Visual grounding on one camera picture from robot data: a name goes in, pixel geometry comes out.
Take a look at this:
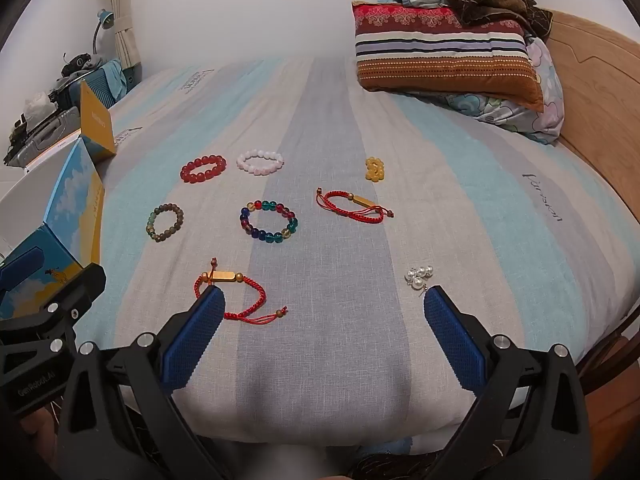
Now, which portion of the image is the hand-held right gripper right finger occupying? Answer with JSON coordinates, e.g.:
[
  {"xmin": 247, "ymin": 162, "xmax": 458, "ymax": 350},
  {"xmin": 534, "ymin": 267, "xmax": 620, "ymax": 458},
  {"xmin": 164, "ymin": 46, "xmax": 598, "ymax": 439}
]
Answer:
[{"xmin": 422, "ymin": 285, "xmax": 593, "ymax": 480}]

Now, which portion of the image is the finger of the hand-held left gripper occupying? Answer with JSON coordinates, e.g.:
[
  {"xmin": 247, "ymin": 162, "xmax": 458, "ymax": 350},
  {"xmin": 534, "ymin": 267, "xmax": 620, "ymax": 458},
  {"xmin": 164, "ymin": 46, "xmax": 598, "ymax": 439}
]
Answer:
[
  {"xmin": 0, "ymin": 247, "xmax": 45, "ymax": 306},
  {"xmin": 47, "ymin": 262, "xmax": 107, "ymax": 326}
]

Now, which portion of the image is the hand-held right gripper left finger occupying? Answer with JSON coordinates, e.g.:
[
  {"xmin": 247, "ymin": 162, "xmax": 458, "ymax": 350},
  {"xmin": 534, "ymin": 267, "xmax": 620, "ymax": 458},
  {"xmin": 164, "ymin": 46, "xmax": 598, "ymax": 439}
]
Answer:
[{"xmin": 57, "ymin": 285, "xmax": 226, "ymax": 480}]

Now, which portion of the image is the red cord gold bar bracelet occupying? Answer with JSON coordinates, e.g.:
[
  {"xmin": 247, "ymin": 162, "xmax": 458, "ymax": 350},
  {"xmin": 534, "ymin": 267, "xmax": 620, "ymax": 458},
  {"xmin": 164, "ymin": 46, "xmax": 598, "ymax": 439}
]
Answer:
[
  {"xmin": 316, "ymin": 188, "xmax": 395, "ymax": 221},
  {"xmin": 194, "ymin": 257, "xmax": 289, "ymax": 324}
]

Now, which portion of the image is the blue sky print box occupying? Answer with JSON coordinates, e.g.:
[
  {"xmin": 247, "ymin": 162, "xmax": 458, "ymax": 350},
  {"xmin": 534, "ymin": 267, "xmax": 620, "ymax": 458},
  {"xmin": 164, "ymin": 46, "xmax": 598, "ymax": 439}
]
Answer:
[{"xmin": 0, "ymin": 139, "xmax": 104, "ymax": 321}]

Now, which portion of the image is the multicolour glass bead bracelet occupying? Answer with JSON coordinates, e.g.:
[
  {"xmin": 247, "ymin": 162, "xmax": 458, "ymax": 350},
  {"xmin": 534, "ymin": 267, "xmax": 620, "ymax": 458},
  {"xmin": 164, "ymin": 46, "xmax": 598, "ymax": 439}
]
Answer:
[{"xmin": 239, "ymin": 200, "xmax": 299, "ymax": 246}]

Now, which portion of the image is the cluster of pearl earrings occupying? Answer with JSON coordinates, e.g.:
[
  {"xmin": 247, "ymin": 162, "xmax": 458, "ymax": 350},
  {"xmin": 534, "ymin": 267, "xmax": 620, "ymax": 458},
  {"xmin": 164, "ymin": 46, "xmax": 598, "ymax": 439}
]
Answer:
[{"xmin": 405, "ymin": 265, "xmax": 435, "ymax": 292}]

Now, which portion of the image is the striped bed sheet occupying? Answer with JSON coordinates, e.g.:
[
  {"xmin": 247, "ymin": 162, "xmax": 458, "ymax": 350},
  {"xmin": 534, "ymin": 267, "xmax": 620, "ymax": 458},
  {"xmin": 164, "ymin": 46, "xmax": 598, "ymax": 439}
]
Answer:
[{"xmin": 70, "ymin": 55, "xmax": 626, "ymax": 458}]

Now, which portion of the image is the teal bag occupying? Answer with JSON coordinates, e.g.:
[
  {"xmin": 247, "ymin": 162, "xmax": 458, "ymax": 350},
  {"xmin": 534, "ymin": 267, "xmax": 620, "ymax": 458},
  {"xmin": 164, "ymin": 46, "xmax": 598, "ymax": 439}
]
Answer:
[{"xmin": 82, "ymin": 58, "xmax": 128, "ymax": 107}]

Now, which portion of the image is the black clutter pile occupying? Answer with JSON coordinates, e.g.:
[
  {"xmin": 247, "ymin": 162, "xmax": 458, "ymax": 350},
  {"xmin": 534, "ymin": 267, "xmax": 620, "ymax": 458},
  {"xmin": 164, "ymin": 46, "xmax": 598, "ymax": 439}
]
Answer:
[{"xmin": 60, "ymin": 51, "xmax": 96, "ymax": 80}]

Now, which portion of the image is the floral pillow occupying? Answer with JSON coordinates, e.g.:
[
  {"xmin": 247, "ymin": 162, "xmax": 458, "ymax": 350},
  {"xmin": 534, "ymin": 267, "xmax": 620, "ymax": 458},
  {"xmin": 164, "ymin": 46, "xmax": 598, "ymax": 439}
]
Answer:
[{"xmin": 440, "ymin": 35, "xmax": 564, "ymax": 146}]

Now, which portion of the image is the teal desk lamp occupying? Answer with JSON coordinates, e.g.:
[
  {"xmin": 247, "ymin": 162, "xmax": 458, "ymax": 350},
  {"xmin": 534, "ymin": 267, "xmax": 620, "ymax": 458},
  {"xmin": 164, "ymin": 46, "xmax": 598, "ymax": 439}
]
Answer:
[{"xmin": 92, "ymin": 9, "xmax": 117, "ymax": 57}]

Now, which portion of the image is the cream curtain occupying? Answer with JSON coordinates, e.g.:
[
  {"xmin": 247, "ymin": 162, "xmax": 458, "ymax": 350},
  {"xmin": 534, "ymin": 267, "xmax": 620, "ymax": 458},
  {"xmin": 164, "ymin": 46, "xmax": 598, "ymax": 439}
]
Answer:
[{"xmin": 101, "ymin": 0, "xmax": 142, "ymax": 69}]

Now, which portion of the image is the striped red brown pillow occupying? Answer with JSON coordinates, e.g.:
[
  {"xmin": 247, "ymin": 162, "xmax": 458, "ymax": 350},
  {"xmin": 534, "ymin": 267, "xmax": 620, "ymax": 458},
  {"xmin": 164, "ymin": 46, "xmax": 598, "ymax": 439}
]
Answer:
[{"xmin": 352, "ymin": 1, "xmax": 546, "ymax": 112}]

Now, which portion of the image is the brown and green bead bracelet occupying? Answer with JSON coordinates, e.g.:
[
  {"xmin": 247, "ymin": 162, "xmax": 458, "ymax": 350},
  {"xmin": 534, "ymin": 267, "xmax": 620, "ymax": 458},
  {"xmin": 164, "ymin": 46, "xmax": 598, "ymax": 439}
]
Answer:
[{"xmin": 145, "ymin": 202, "xmax": 185, "ymax": 242}]

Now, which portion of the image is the red bead bracelet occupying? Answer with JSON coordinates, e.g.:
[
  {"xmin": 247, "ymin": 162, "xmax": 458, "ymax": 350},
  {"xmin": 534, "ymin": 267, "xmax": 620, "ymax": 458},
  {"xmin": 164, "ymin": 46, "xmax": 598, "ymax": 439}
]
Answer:
[{"xmin": 180, "ymin": 154, "xmax": 227, "ymax": 187}]

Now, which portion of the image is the pale pink bead bracelet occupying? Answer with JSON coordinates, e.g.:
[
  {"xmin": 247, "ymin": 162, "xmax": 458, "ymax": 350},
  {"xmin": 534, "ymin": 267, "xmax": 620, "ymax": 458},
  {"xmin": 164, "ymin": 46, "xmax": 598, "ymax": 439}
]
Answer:
[{"xmin": 236, "ymin": 149, "xmax": 285, "ymax": 177}]

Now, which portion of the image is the wooden bed frame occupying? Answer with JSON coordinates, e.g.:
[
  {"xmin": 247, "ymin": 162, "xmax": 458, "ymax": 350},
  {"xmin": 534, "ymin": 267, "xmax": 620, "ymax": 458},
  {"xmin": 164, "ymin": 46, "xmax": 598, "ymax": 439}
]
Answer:
[{"xmin": 537, "ymin": 9, "xmax": 640, "ymax": 480}]

